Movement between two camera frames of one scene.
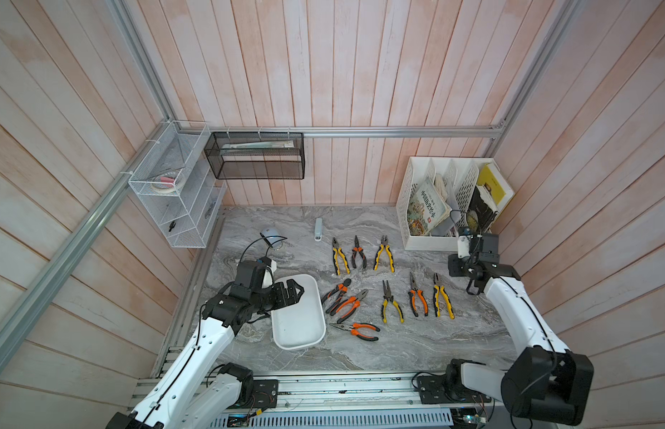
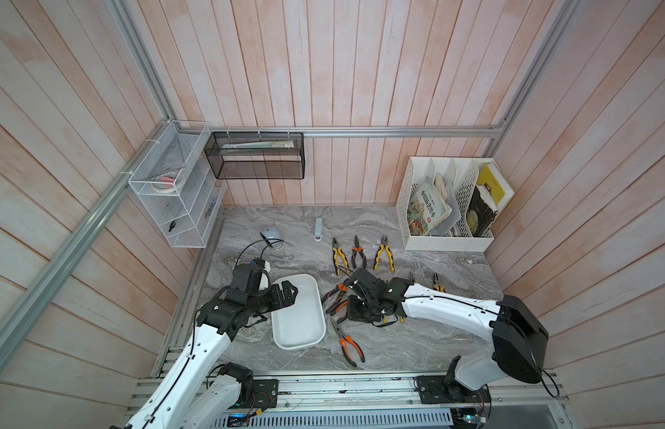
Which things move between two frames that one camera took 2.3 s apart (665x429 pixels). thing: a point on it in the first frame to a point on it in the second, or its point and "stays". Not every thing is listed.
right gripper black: [453, 260] to [352, 314]
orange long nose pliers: [352, 329] to [343, 341]
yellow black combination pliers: [336, 249] stays
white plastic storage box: [301, 324] stays
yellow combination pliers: [384, 245] stays
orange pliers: [341, 288] stays
